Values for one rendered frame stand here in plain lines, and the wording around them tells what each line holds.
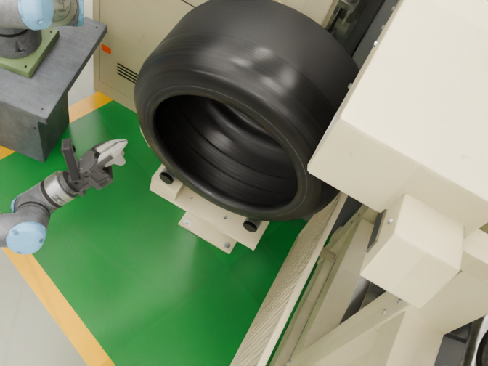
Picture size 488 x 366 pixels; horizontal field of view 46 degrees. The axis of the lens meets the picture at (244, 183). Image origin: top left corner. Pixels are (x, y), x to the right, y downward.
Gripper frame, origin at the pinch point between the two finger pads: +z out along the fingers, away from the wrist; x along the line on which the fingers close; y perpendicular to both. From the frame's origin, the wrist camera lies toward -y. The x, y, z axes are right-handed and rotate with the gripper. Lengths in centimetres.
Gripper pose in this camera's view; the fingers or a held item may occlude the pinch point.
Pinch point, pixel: (121, 141)
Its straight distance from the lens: 157.7
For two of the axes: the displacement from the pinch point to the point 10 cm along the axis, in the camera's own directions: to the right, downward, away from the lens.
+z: 8.4, -5.0, -1.9
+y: 4.8, 5.4, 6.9
